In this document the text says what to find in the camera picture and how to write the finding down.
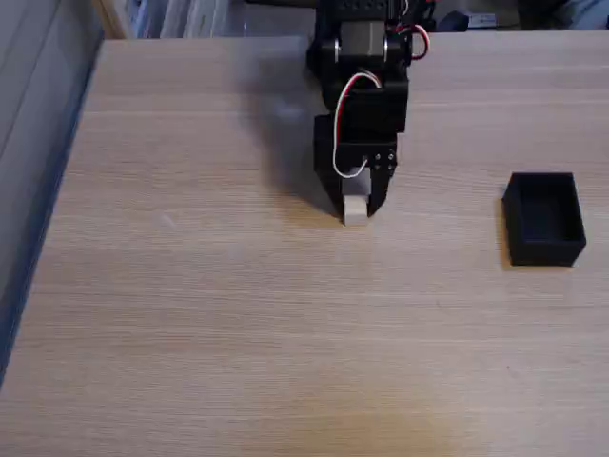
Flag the white cube block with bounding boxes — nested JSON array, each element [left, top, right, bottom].
[[342, 192, 370, 228]]

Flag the black open box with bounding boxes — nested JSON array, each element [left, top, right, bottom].
[[501, 171, 588, 268]]

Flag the black device with white label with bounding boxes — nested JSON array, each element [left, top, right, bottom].
[[435, 10, 497, 34]]

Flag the white stacked panels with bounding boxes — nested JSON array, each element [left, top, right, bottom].
[[127, 0, 242, 40]]

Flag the dark blue object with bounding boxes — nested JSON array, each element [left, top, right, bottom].
[[517, 0, 609, 31]]

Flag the white red servo cable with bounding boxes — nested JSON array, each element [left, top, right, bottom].
[[331, 70, 383, 180]]

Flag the red white cable loop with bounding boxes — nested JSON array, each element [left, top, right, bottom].
[[390, 0, 433, 62]]

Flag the light wooden frame bar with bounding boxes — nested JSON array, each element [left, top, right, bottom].
[[91, 0, 128, 40]]

